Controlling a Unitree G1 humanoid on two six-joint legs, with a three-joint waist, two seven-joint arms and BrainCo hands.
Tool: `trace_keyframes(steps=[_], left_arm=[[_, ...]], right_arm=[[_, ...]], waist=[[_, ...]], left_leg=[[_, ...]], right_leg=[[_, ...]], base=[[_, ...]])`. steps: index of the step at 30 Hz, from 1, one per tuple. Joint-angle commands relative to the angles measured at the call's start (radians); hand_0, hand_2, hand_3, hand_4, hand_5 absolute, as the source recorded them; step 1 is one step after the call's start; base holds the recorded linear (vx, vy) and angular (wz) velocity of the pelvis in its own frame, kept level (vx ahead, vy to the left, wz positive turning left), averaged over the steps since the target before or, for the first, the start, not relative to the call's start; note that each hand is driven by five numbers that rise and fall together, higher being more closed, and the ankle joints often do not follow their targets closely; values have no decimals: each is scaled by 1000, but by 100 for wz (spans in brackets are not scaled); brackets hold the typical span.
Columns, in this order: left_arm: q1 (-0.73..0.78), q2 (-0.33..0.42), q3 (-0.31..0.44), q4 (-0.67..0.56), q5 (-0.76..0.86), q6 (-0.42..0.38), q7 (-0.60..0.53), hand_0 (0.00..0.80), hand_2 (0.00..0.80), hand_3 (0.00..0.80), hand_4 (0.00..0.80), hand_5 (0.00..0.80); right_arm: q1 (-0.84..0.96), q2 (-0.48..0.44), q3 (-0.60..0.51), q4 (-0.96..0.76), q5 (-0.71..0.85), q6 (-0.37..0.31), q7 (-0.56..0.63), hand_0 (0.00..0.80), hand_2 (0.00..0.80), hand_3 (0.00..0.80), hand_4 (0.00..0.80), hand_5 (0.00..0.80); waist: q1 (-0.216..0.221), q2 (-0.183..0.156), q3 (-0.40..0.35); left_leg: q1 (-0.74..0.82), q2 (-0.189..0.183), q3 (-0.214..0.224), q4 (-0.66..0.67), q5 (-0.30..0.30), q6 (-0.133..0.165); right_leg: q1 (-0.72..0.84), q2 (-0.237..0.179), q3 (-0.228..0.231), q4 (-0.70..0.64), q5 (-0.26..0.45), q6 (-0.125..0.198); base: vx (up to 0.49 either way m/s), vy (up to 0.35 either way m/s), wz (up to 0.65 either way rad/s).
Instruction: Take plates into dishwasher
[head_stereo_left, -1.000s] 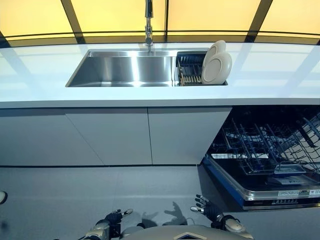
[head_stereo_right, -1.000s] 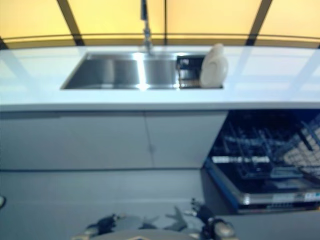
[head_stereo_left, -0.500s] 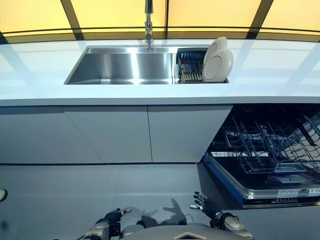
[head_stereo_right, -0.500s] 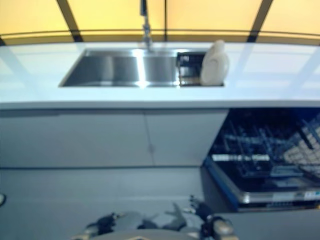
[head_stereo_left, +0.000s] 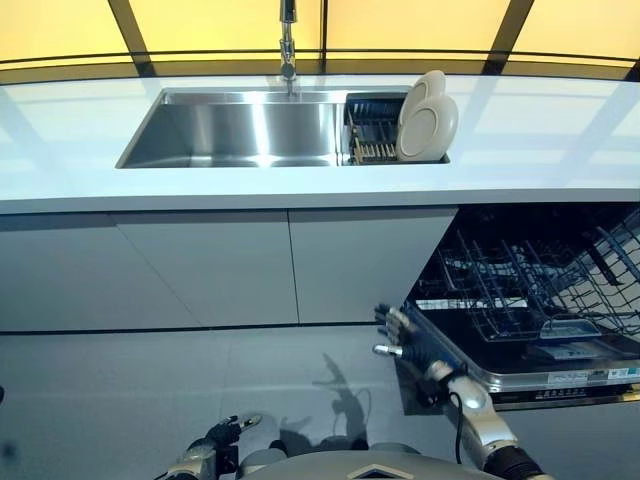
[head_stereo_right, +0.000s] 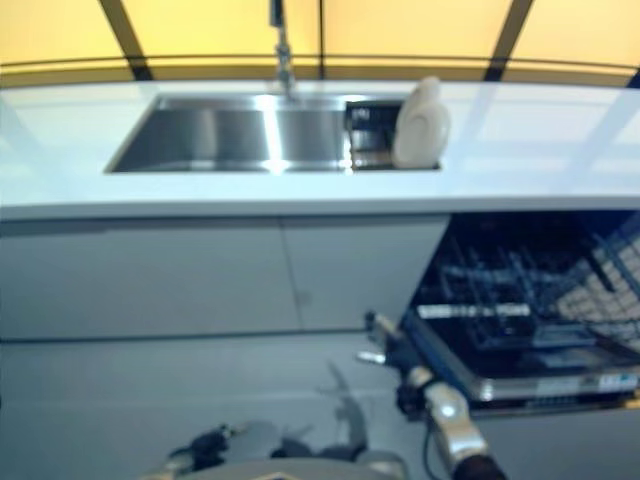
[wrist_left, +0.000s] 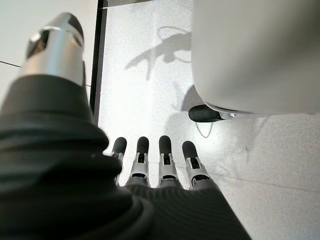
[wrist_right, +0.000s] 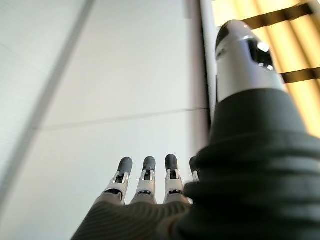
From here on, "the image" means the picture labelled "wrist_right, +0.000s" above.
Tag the white window frame post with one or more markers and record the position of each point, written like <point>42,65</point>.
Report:
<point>208,50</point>

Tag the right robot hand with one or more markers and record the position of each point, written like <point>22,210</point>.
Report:
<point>240,160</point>

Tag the yellow curtain with dark bands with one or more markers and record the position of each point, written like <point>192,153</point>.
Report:
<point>290,37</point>

